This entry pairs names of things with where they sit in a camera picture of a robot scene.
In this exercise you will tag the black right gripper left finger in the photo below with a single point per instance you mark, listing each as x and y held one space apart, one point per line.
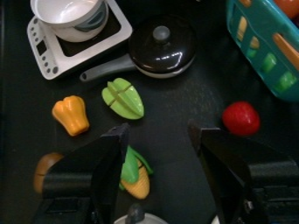
97 172

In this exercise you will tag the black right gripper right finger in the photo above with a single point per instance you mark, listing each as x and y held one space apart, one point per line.
238 172

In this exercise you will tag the grey lid with dark knob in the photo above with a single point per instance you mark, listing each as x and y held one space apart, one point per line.
136 217

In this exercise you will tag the black pot lid with knob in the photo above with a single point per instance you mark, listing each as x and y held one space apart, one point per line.
162 44

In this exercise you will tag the toy corn cob with husk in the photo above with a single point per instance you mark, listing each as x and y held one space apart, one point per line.
136 178

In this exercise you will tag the red toy tomato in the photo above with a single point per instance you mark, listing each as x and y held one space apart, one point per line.
240 118

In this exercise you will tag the orange toy bell pepper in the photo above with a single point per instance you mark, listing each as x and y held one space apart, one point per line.
71 115

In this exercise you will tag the green sliced toy vegetable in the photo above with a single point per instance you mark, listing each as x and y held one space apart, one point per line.
123 98

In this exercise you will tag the white toy induction stove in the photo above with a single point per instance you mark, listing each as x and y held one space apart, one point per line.
61 48

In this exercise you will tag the teal plastic basket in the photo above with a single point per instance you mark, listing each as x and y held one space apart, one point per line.
264 46

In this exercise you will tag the white bowl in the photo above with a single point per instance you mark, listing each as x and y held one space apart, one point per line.
73 18

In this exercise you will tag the orange toy fruit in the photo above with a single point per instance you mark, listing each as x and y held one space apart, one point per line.
288 6

